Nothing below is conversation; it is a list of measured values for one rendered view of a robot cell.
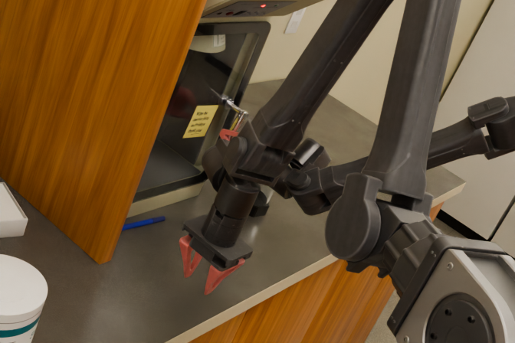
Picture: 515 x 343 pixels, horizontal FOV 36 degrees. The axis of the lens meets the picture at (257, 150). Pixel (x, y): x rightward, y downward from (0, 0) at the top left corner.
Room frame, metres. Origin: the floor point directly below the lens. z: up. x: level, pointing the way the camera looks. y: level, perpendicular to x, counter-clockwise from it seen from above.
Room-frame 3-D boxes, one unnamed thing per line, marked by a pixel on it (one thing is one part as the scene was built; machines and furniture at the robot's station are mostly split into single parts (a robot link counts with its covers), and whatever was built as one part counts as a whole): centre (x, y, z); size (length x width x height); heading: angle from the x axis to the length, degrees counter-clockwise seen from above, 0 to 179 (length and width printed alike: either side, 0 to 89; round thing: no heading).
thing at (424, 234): (0.74, -0.22, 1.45); 0.09 x 0.08 x 0.12; 121
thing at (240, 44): (1.47, 0.15, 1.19); 0.30 x 0.01 x 0.40; 153
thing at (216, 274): (1.06, -0.01, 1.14); 0.07 x 0.07 x 0.09; 63
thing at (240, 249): (1.06, 0.00, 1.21); 0.10 x 0.07 x 0.07; 63
